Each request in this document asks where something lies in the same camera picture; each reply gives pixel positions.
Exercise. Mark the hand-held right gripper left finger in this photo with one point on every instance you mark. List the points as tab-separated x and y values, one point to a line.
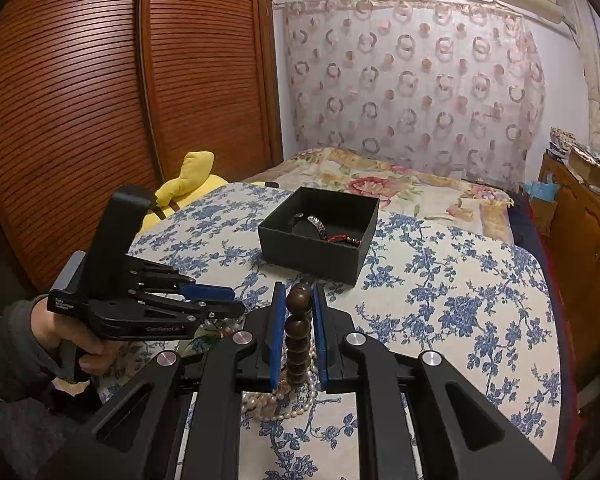
277	340

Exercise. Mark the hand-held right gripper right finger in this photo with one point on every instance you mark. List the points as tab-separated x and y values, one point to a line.
321	340

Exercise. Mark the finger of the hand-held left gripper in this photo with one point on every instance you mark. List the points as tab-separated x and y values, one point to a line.
205	291
215	309

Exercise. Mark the black jewelry box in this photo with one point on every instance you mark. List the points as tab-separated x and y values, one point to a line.
305	260

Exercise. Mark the person's left forearm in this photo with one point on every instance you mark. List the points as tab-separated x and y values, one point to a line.
10	355

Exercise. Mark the person's left hand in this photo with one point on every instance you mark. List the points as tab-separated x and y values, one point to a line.
44	327

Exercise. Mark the yellow plush toy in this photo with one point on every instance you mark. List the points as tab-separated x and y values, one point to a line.
196	165

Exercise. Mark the brown slatted wooden wardrobe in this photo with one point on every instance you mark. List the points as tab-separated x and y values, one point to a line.
80	110

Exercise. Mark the blue floral cloth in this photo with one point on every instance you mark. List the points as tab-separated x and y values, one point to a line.
455	310

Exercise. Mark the floral bed blanket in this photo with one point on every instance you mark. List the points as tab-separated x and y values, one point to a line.
430	195

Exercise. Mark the dark blue bed sheet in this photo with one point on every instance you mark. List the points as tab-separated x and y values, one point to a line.
522	242

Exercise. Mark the blue plastic bag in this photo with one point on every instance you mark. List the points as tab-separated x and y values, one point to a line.
540	200

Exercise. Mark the wooden cabinet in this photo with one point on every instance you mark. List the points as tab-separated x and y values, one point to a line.
580	240

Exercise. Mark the clutter pile on cabinet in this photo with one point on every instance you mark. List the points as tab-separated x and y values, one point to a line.
580	155

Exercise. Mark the cream side curtain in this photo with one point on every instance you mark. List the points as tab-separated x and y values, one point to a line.
591	60

